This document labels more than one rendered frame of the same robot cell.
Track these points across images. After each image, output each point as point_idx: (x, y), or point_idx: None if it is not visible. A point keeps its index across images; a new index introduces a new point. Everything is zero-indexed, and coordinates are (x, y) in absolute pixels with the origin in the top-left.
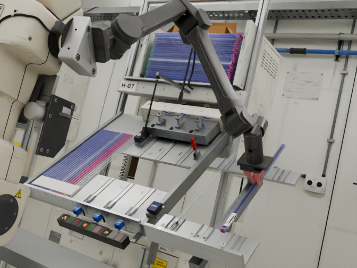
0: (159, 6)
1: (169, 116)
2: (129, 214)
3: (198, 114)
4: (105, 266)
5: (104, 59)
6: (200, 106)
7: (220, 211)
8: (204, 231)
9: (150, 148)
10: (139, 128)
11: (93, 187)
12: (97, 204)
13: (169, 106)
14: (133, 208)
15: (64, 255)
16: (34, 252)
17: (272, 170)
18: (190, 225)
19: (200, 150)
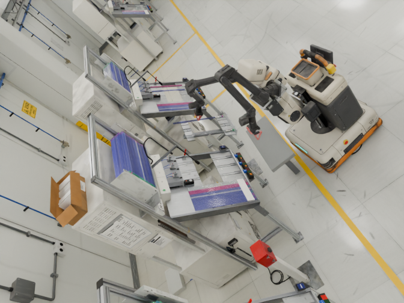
0: (206, 77)
1: (168, 177)
2: None
3: (160, 163)
4: (252, 136)
5: None
6: None
7: None
8: (222, 125)
9: (191, 178)
10: (179, 195)
11: (231, 177)
12: (235, 168)
13: (160, 180)
14: (226, 157)
15: (263, 139)
16: (272, 135)
17: (183, 126)
18: (223, 128)
19: (178, 161)
